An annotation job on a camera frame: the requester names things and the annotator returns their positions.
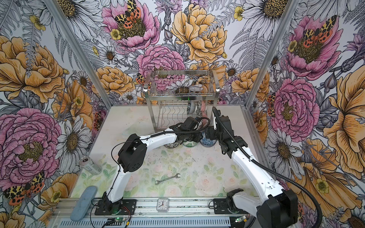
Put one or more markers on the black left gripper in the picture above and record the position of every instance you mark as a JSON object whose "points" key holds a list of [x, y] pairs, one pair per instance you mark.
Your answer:
{"points": [[197, 137]]}

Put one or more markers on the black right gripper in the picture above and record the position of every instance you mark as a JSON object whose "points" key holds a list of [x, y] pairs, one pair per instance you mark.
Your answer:
{"points": [[210, 130]]}

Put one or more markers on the black floral pattern bowl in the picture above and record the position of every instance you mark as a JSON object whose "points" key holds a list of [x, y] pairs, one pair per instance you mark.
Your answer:
{"points": [[172, 145]]}

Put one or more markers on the blue white floral bowl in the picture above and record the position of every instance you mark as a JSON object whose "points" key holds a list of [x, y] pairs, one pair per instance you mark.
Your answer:
{"points": [[207, 142]]}

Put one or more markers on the dark blue petal bowl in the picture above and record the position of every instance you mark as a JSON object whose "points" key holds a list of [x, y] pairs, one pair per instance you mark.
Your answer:
{"points": [[193, 107]]}

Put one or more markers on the pink rimmed patterned bowl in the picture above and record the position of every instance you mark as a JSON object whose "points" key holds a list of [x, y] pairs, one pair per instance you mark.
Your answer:
{"points": [[202, 107]]}

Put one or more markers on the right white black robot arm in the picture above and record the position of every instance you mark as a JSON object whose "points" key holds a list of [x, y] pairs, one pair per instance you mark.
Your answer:
{"points": [[274, 207]]}

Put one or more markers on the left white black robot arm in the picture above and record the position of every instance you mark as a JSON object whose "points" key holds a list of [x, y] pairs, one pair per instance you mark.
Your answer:
{"points": [[133, 151]]}

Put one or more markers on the silver metal dish rack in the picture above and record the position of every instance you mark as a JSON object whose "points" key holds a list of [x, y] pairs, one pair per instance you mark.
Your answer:
{"points": [[168, 93]]}

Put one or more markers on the green leaf pattern bowl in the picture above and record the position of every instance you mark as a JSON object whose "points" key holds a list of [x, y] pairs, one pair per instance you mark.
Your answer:
{"points": [[190, 144]]}

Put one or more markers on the silver combination wrench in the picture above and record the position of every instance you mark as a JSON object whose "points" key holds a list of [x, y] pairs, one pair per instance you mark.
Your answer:
{"points": [[176, 176]]}

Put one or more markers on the small white square clock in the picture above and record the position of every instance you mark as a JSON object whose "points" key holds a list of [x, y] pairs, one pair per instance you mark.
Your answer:
{"points": [[162, 205]]}

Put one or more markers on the silver drink can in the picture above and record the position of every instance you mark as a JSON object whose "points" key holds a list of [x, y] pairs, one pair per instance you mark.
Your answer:
{"points": [[88, 164]]}

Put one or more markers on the green circuit board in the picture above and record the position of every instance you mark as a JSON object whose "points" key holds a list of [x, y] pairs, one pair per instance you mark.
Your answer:
{"points": [[119, 221]]}

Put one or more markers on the light blue glasses case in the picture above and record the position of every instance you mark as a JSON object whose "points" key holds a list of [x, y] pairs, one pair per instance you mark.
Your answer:
{"points": [[83, 203]]}

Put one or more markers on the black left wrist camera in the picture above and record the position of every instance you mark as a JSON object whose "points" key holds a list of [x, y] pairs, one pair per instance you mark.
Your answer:
{"points": [[189, 124]]}

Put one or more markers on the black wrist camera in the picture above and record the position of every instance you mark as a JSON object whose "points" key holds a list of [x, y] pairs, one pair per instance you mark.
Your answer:
{"points": [[189, 124], [223, 126]]}

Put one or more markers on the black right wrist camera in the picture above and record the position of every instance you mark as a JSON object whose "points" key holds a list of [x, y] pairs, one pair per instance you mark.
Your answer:
{"points": [[223, 126]]}

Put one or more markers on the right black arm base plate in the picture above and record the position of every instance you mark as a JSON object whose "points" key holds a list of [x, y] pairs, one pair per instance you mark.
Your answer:
{"points": [[223, 206]]}

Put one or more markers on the left aluminium corner post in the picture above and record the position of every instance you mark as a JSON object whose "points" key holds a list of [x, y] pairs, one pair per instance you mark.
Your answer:
{"points": [[60, 19]]}

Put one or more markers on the aluminium corner post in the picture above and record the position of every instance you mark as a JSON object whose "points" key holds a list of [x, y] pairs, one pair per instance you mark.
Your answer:
{"points": [[277, 37], [60, 19]]}

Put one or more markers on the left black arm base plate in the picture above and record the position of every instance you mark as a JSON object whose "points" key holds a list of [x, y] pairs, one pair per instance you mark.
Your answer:
{"points": [[122, 207]]}

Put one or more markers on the aluminium front rail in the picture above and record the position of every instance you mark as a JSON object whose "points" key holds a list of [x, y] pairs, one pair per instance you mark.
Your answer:
{"points": [[178, 207]]}

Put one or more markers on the right aluminium corner post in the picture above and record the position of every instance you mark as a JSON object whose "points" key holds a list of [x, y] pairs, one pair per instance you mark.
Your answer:
{"points": [[277, 37]]}

